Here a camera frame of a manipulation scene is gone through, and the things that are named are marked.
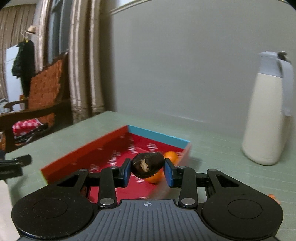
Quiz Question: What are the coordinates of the orange tangerine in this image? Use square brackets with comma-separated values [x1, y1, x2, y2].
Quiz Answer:
[144, 170, 164, 184]
[164, 151, 179, 166]

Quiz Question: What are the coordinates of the red checkered cushion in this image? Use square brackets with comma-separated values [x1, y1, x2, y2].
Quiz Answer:
[12, 119, 41, 137]

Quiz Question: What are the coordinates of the beige satin curtain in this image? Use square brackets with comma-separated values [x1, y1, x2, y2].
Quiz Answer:
[1, 1, 105, 123]

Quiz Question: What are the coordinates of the wooden wicker bench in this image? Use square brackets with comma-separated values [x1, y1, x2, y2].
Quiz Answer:
[1, 52, 73, 153]

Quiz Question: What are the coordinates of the green cutting mat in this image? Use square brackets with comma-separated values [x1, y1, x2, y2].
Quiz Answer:
[7, 111, 295, 240]

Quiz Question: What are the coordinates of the orange carrot piece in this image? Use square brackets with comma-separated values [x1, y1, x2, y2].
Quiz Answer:
[267, 194, 280, 204]

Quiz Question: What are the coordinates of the white thermos jug grey lid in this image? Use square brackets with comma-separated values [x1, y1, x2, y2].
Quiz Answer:
[242, 51, 295, 166]

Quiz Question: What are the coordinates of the dark hanging coat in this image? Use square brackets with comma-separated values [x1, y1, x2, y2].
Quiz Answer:
[11, 40, 35, 97]

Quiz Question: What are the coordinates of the dark brown fruit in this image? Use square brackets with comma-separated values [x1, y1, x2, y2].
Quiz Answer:
[131, 152, 165, 179]

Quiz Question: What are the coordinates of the colourful cardboard box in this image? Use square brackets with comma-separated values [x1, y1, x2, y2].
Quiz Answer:
[41, 126, 192, 200]

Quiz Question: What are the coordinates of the straw hat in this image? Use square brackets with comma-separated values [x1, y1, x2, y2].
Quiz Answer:
[26, 25, 37, 35]

